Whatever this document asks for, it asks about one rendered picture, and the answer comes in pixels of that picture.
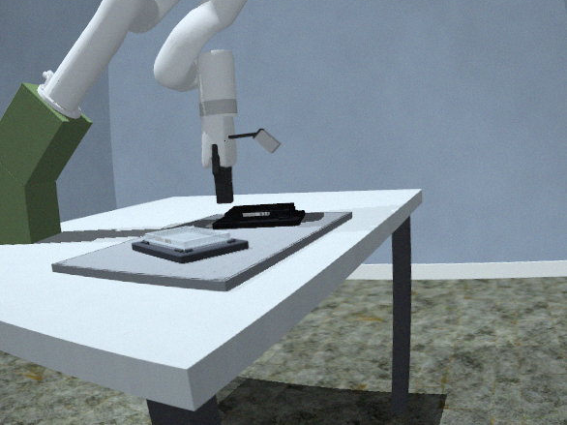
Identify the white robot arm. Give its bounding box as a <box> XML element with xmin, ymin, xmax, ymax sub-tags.
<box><xmin>38</xmin><ymin>0</ymin><xmax>281</xmax><ymax>153</ymax></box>

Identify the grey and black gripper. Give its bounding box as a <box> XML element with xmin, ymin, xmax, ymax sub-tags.
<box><xmin>200</xmin><ymin>113</ymin><xmax>238</xmax><ymax>204</ymax></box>

